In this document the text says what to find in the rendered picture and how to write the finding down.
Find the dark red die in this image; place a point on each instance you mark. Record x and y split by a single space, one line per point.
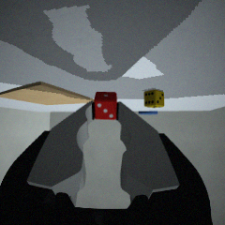
105 105

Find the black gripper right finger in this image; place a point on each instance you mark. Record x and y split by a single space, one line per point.
153 166

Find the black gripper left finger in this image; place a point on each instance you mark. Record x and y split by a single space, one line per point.
52 163

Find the tan mat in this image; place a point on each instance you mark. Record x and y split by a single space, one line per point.
45 94

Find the yellow die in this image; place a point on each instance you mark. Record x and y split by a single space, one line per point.
153 99

